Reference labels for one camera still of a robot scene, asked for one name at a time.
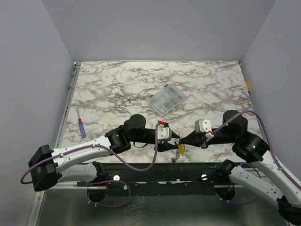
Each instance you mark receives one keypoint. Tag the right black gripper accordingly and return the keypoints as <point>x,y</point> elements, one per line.
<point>203,141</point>

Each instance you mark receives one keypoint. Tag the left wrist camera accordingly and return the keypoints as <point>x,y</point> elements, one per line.
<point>164,133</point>

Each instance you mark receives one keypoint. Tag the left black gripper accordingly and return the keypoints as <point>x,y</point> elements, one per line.
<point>165,146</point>

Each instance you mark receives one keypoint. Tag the clear plastic screw box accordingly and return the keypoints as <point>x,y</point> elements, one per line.
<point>166,99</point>

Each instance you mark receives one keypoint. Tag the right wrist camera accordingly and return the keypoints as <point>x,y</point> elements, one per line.
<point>203,126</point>

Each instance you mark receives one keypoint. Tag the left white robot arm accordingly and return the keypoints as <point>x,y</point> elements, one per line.
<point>51,166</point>

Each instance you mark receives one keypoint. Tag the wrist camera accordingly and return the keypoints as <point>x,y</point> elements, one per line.
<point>203,126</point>
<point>164,133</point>

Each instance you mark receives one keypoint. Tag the red blue screwdriver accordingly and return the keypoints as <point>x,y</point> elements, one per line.
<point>81,127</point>

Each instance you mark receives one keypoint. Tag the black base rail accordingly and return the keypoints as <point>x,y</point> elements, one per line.
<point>116,179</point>

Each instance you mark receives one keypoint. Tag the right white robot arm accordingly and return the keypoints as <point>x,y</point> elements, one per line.
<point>283,189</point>

